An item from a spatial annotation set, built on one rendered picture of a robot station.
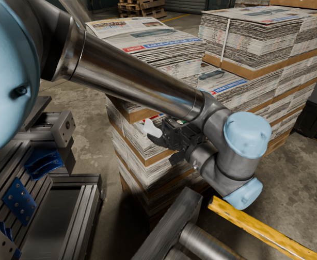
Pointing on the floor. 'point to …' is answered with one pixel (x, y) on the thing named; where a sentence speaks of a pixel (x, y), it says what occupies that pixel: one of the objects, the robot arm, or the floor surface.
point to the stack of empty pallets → (133, 9)
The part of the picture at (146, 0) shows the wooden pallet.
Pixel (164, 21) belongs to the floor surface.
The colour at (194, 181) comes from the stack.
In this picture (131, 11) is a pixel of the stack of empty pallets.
